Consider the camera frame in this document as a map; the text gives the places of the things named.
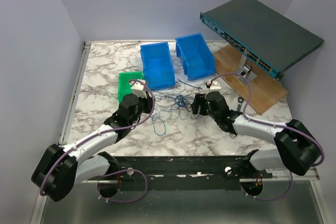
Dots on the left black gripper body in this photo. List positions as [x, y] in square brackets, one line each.
[144, 106]

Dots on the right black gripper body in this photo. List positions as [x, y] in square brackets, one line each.
[201, 98]

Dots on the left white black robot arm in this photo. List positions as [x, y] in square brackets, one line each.
[60, 168]

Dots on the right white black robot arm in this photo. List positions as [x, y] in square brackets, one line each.
[295, 148]

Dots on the green plastic bin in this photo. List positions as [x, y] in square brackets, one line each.
[124, 87]

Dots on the small silver open wrench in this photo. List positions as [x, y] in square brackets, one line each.
[189, 85]

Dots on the large silver combination wrench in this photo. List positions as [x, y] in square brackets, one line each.
[239, 105]

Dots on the right blue plastic bin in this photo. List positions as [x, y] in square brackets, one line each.
[195, 56]

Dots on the blue plastic bin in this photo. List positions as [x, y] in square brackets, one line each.
[157, 66]
[195, 56]

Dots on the left blue plastic bin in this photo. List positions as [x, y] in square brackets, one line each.
[157, 66]

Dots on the wooden board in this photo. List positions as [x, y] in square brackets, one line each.
[266, 91]

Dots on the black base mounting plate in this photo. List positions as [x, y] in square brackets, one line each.
[172, 173]

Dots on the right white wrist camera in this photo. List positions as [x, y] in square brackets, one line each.
[213, 86]

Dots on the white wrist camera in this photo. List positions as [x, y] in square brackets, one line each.
[137, 88]
[213, 86]

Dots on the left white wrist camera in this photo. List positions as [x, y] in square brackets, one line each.
[137, 88]

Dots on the metal switch stand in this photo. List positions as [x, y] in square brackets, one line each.
[245, 72]

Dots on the dark network switch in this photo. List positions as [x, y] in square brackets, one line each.
[264, 36]

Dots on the aluminium rail frame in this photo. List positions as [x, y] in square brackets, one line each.
[250, 189]

